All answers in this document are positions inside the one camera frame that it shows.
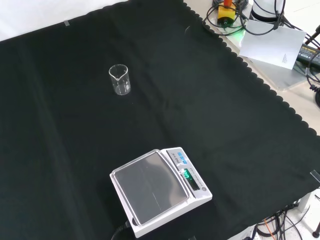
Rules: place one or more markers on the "white electronic balance steel pan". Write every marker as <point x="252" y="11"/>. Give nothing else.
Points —
<point x="150" y="187"/>

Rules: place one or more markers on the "black power adapter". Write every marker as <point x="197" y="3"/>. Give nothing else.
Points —
<point x="306" y="53"/>

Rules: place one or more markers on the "yellow stop button box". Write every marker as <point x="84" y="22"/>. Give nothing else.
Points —
<point x="226" y="12"/>

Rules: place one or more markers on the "pale white board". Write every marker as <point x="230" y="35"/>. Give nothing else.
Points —
<point x="270" y="45"/>

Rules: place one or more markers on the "black tripod foot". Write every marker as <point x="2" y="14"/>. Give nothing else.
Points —
<point x="316" y="231"/>

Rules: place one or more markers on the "black bench cloth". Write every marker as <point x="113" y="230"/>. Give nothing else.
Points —
<point x="75" y="150"/>

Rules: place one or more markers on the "small clear glass beaker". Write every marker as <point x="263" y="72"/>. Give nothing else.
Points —
<point x="122" y="86"/>

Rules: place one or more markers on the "clear tape piece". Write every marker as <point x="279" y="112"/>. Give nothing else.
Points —
<point x="67" y="23"/>
<point x="316" y="176"/>

